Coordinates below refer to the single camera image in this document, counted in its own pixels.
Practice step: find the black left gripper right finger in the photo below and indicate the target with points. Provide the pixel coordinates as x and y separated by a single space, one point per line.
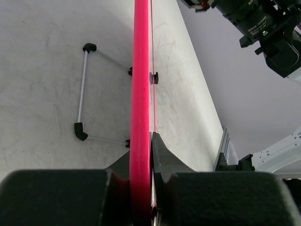
224 198

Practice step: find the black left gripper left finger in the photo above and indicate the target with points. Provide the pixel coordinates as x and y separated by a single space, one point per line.
67 197

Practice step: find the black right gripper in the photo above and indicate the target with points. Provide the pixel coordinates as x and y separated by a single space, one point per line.
270 22

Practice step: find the pink framed whiteboard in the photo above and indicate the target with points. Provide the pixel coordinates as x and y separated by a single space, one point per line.
139 162

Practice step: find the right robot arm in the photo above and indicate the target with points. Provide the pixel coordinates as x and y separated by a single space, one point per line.
282 153

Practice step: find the black whiteboard clip right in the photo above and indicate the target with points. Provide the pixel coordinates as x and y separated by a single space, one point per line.
154 78

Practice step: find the right aluminium frame post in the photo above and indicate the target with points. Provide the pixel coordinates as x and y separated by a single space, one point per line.
227 159

